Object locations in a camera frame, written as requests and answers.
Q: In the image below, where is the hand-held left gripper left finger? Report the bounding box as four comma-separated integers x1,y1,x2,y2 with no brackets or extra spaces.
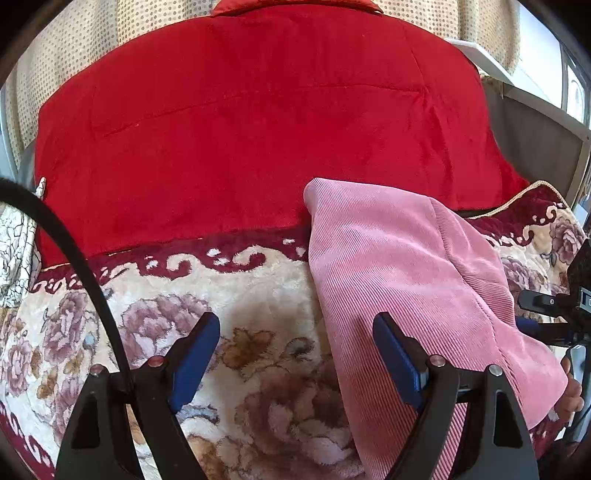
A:
55,311,221,480

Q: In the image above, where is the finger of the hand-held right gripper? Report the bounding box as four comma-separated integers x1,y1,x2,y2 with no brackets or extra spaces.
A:
517,288,571,319
515,316,573,346

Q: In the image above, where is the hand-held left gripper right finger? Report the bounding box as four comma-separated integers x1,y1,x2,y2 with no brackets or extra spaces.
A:
372,312,541,480

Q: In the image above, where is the pink corduroy garment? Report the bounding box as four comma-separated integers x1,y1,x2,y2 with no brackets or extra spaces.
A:
303,178,570,480

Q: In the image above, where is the person's right hand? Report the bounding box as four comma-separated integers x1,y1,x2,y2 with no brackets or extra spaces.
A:
555,357,585,422

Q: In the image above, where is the floral plush blanket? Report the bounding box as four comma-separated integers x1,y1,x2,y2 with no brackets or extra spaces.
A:
0,181,587,480

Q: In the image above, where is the grey framed panel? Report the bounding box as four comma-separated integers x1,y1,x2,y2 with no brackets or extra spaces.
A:
480,74,591,204

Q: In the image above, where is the white crackle patterned cloth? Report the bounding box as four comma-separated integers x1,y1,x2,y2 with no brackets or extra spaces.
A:
0,176,48,308

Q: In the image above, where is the window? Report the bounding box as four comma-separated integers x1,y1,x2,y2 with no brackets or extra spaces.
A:
445,0,591,125

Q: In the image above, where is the red velvet cover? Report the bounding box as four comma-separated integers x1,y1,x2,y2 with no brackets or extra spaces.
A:
33,16,529,268

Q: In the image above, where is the red satin pillow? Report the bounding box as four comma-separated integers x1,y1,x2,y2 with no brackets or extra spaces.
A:
211,0,384,18

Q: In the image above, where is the black braided cable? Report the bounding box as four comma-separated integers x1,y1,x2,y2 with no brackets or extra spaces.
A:
0,179,136,402

